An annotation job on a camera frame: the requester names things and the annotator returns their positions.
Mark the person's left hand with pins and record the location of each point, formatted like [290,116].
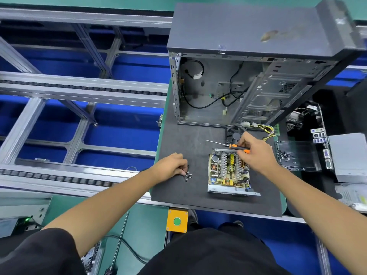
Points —
[169,167]

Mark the person's right hand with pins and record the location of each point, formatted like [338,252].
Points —
[258,151]

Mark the small pile of screws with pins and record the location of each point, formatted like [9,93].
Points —
[187,176]

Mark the power supply circuit board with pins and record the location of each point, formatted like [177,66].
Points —
[229,169]

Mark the silver power supply unit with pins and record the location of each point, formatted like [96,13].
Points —
[229,191]

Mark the person's left forearm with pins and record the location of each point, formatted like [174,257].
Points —
[103,209]

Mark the person's right forearm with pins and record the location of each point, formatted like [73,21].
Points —
[321,209]

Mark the person's black trousers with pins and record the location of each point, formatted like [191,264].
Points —
[212,252]

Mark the person's black shirt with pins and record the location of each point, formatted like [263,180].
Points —
[34,255]

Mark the black cooling fan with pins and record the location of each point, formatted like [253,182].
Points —
[232,133]

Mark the dark grey foam mat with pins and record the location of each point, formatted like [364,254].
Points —
[183,197]

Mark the green motherboard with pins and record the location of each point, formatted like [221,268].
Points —
[295,157]

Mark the processor cooler with fan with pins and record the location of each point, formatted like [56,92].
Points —
[298,116]

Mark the yellow box with green button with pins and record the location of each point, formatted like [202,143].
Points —
[176,220]

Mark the black foam tray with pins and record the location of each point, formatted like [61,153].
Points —
[304,189]

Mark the silver optical drive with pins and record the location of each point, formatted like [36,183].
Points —
[350,154]

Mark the silver hard drive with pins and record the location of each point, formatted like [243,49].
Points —
[355,194]

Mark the clear plastic screw box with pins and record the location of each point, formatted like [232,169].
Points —
[92,257]

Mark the grey computer tower case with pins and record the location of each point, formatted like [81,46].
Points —
[246,28]

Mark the aluminium conveyor frame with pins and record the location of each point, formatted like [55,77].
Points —
[86,88]

